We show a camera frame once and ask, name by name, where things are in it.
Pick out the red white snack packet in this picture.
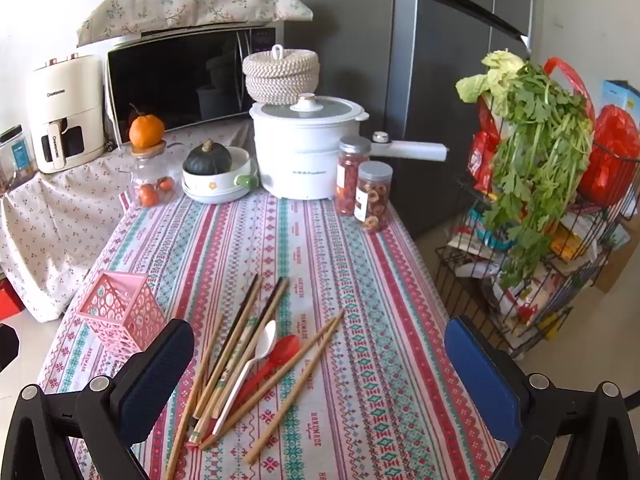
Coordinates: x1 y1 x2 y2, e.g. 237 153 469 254
492 275 561 323

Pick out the green leafy celery bunch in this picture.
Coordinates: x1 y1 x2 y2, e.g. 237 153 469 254
455 50 596 288

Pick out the large orange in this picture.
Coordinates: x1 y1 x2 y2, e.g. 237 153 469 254
128 104 166 150

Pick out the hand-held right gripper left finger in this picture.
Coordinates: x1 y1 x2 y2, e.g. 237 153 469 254
0 317 195 480

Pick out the woven lidded basket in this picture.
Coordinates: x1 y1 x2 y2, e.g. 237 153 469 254
242 44 321 106

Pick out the tall red snack jar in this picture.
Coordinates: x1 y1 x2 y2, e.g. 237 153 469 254
336 136 372 217

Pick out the white electric cooking pot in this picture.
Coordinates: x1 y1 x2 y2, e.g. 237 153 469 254
249 105 449 200

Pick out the black microwave oven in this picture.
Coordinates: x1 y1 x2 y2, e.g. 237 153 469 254
105 25 281 146

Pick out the black object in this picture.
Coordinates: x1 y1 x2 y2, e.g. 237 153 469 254
0 324 21 373

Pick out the blue box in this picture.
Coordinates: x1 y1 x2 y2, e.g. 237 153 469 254
601 79 640 111

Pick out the brown cardboard box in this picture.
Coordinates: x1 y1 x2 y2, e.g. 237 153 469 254
595 220 640 293

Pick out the glass pot lid white knob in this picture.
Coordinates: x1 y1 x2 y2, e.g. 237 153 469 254
250 92 368 121

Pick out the floral microwave cover cloth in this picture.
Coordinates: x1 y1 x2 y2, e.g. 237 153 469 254
76 0 315 48

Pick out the white bowl green handle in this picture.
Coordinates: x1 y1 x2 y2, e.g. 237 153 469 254
181 147 259 205

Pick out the red box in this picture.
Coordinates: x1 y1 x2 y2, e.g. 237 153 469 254
0 280 26 317

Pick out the clear canister black lid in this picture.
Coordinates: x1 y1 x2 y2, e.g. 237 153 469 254
0 124 38 193

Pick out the printed pale chopstick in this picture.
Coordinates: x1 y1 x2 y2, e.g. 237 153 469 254
186 316 261 448

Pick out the white plastic spoon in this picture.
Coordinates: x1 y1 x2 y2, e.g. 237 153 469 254
211 319 277 436

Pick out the cream air fryer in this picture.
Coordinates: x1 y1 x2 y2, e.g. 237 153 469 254
25 52 108 175

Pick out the dark green squash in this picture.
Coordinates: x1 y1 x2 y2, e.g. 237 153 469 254
182 139 233 177

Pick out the black wire rack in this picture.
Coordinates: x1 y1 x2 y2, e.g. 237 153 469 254
434 130 640 361

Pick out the pink lattice utensil holder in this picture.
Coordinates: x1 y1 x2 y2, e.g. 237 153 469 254
75 270 167 367

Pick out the small-floral white cloth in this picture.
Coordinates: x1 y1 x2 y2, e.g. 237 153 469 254
0 122 257 322

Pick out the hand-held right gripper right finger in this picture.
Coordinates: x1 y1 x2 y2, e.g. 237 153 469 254
443 315 640 480

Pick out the short ring snack jar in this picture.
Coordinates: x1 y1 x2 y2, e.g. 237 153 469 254
354 161 393 233

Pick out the glass jar wooden lid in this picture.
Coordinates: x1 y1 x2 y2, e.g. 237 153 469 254
129 140 177 208

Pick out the grey refrigerator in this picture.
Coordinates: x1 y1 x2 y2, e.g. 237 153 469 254
285 0 533 241

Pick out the red plastic spoon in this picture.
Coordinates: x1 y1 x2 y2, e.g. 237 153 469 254
227 334 301 406

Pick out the red handled shopping bag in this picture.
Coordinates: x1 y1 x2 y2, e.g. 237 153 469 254
470 56 597 196

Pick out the red plastic bag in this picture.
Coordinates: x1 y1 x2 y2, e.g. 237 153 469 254
577 104 640 206

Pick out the yellow snack packet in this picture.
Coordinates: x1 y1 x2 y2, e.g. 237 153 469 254
549 222 588 263

